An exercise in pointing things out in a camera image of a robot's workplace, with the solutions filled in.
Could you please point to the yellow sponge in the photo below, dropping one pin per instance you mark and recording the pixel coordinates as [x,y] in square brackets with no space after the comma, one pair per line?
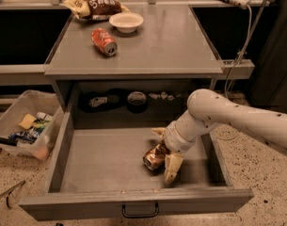
[27,121]

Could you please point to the black marker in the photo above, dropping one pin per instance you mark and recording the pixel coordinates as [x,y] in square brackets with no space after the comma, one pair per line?
[8,141]

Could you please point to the clear plastic bin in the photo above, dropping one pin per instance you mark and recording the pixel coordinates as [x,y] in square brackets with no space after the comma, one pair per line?
[40,138]

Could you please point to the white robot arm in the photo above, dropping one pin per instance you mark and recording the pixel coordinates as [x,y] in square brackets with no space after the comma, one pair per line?
[207,109]

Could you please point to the white bowl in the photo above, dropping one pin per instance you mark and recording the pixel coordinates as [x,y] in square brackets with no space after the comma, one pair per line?
[126,22]

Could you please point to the metal rod on floor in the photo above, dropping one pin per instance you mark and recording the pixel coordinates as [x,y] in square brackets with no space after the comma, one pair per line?
[11,189]

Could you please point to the red soda can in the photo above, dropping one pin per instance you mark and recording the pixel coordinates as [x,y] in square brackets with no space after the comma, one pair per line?
[104,42]

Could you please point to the brown yellow chip bag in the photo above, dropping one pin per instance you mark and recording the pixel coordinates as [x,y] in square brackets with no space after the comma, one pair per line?
[94,10]

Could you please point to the grey counter cabinet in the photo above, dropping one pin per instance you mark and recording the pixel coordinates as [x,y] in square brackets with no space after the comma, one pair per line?
[169,44]

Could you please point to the grey open drawer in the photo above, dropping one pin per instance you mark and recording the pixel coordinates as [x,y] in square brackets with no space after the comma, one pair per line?
[97,167]

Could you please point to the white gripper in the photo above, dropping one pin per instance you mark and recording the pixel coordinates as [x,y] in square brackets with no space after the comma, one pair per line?
[173,140]

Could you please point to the orange gold soda can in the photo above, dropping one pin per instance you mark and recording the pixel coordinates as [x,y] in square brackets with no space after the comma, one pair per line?
[155,157]

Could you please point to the black drawer handle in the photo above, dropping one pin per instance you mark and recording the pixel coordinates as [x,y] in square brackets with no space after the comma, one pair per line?
[140,210]

